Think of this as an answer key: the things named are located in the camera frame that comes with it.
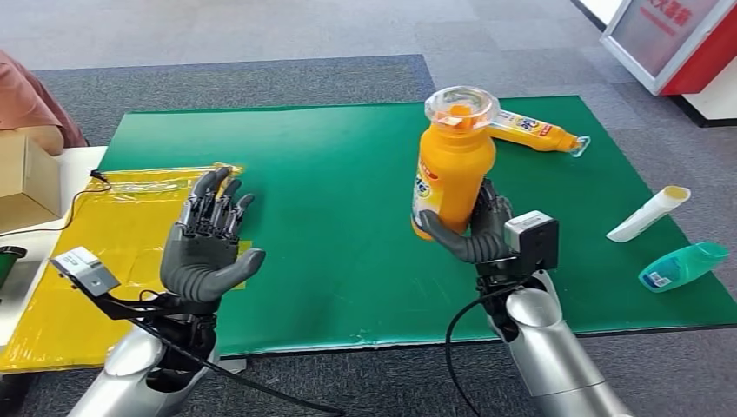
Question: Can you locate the white plinth with black edge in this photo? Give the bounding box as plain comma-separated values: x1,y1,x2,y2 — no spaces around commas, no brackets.
670,57,737,128

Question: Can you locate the white tube bottle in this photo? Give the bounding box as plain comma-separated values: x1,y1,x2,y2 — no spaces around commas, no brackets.
607,185,693,244

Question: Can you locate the green table mat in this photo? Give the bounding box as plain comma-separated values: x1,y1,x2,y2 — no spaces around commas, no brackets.
97,95,737,358

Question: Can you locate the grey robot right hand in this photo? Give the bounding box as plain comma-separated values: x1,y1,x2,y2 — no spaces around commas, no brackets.
418,178,515,265

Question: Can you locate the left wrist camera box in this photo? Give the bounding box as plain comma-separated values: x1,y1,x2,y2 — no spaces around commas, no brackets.
50,247,122,298

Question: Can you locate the teal bottle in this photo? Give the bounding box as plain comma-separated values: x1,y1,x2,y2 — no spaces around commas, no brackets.
638,242,732,295

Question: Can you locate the orange bottle with clear cap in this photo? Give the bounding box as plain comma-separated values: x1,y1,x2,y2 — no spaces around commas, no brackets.
410,85,501,242
486,109,592,159

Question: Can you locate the box wrapped in yellow film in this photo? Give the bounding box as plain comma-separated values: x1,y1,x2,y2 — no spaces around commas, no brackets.
0,162,253,374

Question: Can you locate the dark green round object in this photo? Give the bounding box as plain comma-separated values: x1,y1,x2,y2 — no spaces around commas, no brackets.
0,246,28,289

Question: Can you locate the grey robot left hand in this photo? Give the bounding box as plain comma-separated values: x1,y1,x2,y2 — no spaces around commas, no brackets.
160,167,267,304

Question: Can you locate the thin black cable with plug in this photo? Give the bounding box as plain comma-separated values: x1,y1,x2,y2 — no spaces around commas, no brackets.
0,169,111,240

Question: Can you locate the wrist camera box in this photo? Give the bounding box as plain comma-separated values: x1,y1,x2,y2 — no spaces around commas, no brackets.
50,247,122,298
503,211,561,272

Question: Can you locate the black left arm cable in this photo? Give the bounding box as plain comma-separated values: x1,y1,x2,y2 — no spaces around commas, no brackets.
129,319,347,417

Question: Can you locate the brown cardboard box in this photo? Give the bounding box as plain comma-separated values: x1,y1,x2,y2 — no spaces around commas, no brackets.
0,129,63,235

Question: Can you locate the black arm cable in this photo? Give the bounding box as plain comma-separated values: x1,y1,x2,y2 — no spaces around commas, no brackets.
129,319,347,417
444,281,531,417

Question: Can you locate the red and white sign stand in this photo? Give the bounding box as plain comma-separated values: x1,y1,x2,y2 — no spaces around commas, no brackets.
600,0,737,96

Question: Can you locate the person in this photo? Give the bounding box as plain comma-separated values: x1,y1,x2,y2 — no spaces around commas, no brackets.
0,49,88,156

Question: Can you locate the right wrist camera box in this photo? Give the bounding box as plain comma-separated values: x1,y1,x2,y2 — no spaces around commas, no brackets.
503,211,561,272

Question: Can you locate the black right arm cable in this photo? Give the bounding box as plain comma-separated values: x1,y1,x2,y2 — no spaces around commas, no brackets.
444,281,531,417

